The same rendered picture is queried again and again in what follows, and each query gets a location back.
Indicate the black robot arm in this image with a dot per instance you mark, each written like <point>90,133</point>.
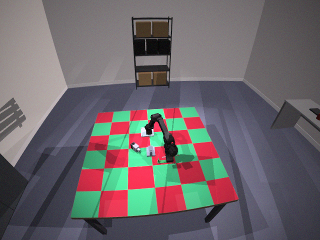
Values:
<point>168,139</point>

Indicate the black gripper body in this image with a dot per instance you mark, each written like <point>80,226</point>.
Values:
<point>169,158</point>

